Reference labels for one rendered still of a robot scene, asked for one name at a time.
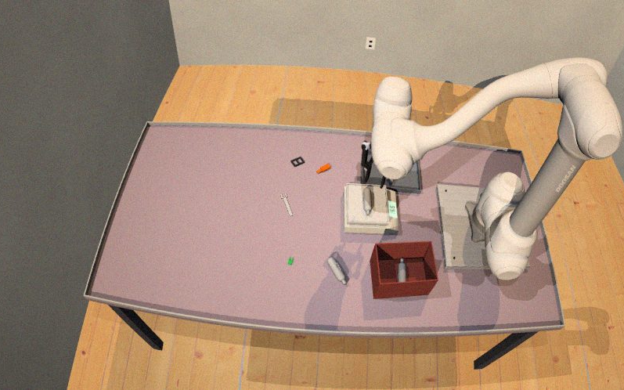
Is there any red open box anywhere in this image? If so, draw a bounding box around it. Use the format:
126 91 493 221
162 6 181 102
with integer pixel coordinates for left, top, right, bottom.
370 241 438 299

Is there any white digital scale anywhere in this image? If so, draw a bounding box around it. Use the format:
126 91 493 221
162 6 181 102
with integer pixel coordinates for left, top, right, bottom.
344 183 399 234

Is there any grey table edge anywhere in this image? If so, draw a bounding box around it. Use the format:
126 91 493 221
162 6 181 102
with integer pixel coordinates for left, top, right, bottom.
84 121 565 336

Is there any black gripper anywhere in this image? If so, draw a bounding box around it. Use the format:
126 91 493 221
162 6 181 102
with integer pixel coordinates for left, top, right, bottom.
361 140 386 189

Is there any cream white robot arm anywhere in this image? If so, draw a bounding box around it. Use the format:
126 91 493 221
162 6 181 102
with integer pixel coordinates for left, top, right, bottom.
371 57 622 280

